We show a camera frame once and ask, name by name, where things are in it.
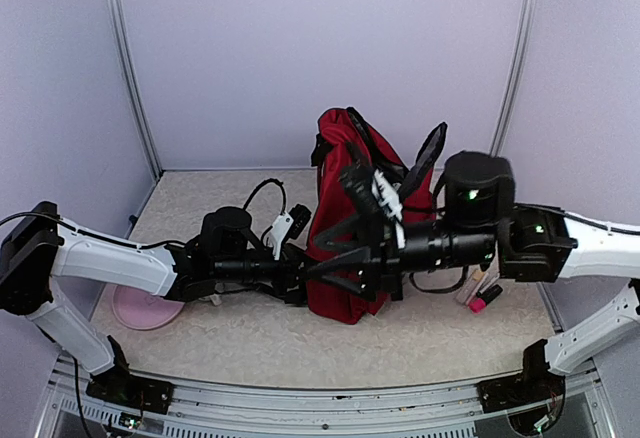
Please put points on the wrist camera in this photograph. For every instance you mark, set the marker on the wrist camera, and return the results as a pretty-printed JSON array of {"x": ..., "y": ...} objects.
[
  {"x": 371, "y": 194},
  {"x": 287, "y": 226}
]

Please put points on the front aluminium rail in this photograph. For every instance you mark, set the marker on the front aluminium rail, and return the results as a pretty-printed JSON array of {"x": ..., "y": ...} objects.
[{"x": 207, "y": 409}]

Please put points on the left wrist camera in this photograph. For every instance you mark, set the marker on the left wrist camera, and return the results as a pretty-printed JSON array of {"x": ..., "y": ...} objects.
[{"x": 287, "y": 226}]

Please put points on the pink plate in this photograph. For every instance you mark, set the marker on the pink plate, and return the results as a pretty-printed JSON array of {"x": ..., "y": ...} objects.
[{"x": 138, "y": 310}]

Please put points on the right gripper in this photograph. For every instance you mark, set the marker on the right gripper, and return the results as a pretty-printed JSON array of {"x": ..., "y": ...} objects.
[{"x": 379, "y": 265}]

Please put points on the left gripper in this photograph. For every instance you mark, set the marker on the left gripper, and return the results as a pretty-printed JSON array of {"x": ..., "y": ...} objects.
[{"x": 290, "y": 274}]

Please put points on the right aluminium frame post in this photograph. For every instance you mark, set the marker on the right aluminium frame post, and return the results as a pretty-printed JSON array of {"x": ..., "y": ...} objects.
[{"x": 517, "y": 65}]

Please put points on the aluminium frame post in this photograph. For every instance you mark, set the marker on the aluminium frame post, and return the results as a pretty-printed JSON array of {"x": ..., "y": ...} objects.
[
  {"x": 517, "y": 65},
  {"x": 125, "y": 59}
]

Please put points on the left aluminium frame post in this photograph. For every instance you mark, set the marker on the left aluminium frame post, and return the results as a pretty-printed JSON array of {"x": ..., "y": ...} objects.
[{"x": 125, "y": 59}]

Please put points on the white patterned mug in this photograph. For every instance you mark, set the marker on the white patterned mug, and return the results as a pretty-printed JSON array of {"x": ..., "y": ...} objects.
[{"x": 215, "y": 299}]

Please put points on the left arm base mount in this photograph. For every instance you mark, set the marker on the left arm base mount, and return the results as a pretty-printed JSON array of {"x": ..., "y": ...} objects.
[{"x": 136, "y": 392}]

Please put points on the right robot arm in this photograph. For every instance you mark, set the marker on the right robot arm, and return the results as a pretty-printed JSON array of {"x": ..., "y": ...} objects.
[{"x": 482, "y": 223}]

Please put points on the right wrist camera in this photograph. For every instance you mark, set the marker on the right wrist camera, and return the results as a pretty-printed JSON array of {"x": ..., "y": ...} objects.
[{"x": 371, "y": 194}]

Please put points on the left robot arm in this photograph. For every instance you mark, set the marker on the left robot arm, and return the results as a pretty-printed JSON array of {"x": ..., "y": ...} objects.
[{"x": 44, "y": 246}]

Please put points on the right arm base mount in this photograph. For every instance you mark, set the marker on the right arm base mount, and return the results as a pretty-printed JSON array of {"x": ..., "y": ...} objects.
[{"x": 514, "y": 391}]

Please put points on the red backpack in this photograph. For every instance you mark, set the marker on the red backpack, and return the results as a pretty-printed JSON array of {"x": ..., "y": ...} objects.
[{"x": 344, "y": 137}]

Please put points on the pink highlighter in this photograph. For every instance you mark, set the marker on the pink highlighter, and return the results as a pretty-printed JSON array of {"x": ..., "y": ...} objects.
[{"x": 481, "y": 301}]

